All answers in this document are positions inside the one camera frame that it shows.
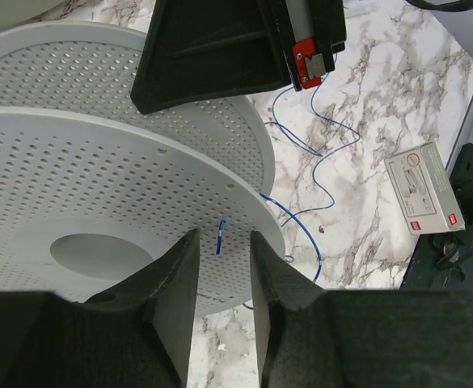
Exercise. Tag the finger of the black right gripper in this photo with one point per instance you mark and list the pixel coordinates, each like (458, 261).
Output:
(200, 50)

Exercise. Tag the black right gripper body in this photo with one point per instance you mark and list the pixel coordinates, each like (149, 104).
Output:
(305, 36)

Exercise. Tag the white perforated cable spool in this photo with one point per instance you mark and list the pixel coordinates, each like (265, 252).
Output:
(91, 191)

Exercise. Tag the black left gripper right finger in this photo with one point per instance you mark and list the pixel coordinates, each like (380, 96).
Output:
(307, 336)

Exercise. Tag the grey tool with red label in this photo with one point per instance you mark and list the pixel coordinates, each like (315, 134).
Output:
(424, 192)

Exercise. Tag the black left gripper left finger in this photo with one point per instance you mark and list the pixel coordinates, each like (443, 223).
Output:
(137, 333)

